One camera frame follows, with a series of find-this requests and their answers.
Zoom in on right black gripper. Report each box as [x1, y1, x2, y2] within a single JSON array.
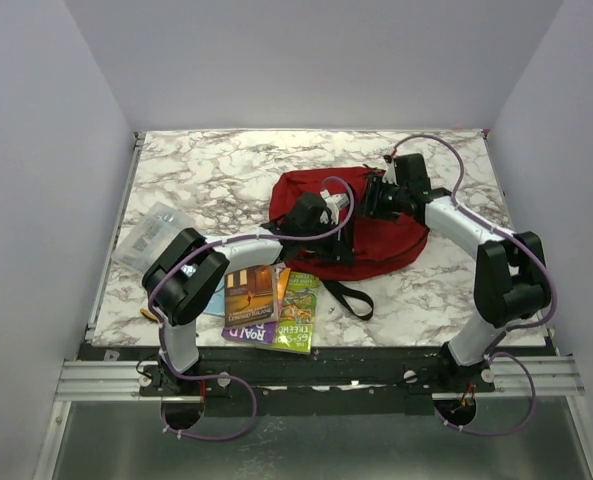
[[353, 175, 409, 223]]

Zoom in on yellow handled pliers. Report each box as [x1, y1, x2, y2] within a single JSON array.
[[140, 308, 158, 322]]

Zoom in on dark brown paperback book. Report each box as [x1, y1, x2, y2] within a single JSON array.
[[224, 266, 278, 330]]

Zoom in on purple Roald Dahl book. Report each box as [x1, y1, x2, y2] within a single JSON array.
[[220, 267, 290, 347]]

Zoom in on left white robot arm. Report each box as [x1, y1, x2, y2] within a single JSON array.
[[142, 190, 355, 395]]

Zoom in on aluminium mounting rail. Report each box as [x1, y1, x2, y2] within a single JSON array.
[[56, 356, 585, 403]]

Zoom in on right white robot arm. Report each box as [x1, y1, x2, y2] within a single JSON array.
[[361, 154, 556, 392]]

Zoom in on red backpack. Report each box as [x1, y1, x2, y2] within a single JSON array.
[[268, 164, 431, 322]]

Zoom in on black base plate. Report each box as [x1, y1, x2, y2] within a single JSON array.
[[75, 342, 517, 419]]

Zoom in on light blue book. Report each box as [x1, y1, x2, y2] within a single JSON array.
[[203, 289, 225, 317]]

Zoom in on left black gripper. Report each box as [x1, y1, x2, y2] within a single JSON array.
[[299, 219, 356, 264]]

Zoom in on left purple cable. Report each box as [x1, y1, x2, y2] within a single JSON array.
[[146, 175, 356, 441]]

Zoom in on clear plastic organizer box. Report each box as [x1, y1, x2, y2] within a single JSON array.
[[112, 202, 195, 275]]

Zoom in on green Treehouse book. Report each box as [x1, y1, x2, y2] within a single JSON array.
[[270, 271, 320, 355]]

